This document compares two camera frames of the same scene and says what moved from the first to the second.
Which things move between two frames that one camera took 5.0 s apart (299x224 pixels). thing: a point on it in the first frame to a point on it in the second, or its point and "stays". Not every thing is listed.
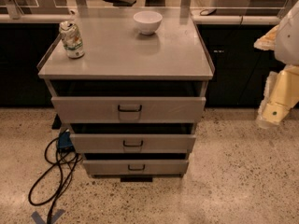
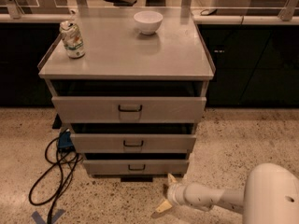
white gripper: x=288 y=39 to x=175 y=192
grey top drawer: x=129 y=110 stays
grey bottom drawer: x=139 y=168 stays
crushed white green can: x=72 y=39 stays
